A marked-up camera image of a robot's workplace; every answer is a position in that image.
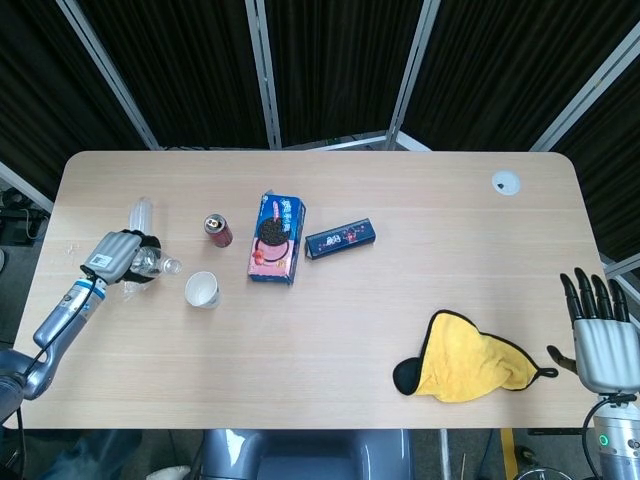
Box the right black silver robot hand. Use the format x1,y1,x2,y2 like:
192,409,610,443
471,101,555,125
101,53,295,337
546,267,640,391

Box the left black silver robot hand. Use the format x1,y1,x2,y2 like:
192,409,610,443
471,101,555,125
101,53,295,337
82,229,164,287

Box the clear plastic bottle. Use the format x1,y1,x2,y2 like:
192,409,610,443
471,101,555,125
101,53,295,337
130,245,184,280

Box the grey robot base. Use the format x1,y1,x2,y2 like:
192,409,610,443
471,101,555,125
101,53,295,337
199,428,416,480

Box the white paper cup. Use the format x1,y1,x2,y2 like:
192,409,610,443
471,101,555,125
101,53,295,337
184,271,222,311

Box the clear plastic wrapped sleeve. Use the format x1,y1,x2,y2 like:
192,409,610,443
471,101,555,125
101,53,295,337
121,197,160,301

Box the red drink can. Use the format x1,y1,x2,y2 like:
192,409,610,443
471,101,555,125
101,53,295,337
202,213,234,249

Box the yellow black-edged cloth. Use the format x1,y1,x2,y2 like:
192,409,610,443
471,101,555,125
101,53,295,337
392,309,559,404

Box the blue pink cookie box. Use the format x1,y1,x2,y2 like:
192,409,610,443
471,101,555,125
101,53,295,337
246,188,307,287

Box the black pleated curtain panel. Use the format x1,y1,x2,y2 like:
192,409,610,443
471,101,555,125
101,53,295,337
74,0,271,150
264,0,426,149
402,0,640,151
0,0,151,201
549,64,640,261

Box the blue jeans leg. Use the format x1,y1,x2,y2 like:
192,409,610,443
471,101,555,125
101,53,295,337
44,429,144,480

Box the white shoe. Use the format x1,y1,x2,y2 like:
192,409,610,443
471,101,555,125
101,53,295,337
146,464,192,480

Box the narrow dark blue box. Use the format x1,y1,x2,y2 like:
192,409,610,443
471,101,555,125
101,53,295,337
304,217,378,262

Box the grey metal partition post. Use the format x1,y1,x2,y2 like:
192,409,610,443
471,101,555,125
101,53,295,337
0,162,55,214
529,35,640,152
384,0,442,150
53,0,162,150
243,0,282,150

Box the white table cable grommet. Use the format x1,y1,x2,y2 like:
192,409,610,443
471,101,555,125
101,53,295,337
490,170,522,197

